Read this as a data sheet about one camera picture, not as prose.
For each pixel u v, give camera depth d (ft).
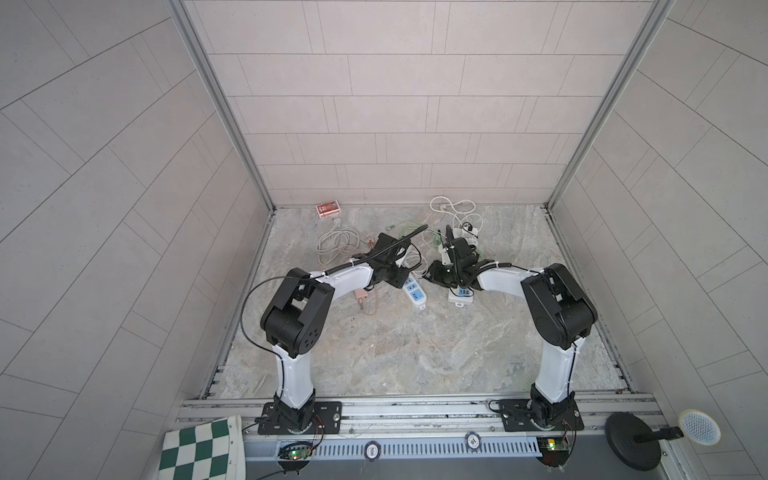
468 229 3.25
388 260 2.46
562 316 1.65
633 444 2.18
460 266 2.51
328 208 3.75
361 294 2.99
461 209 3.82
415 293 2.99
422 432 2.30
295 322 1.59
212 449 2.15
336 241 3.44
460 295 2.78
